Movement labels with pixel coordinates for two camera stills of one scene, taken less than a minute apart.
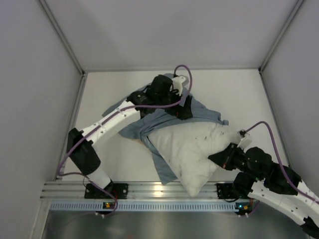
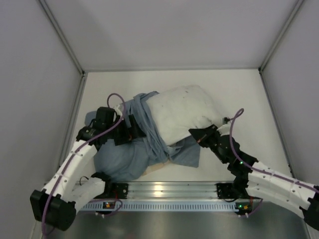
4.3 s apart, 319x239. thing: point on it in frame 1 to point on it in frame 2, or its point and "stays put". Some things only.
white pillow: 185,148 to 174,112
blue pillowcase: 139,127 to 128,161
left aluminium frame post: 63,40 stays put
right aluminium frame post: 294,11 stays put
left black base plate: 117,190 stays put
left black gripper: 186,108 to 132,128
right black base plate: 226,190 stays put
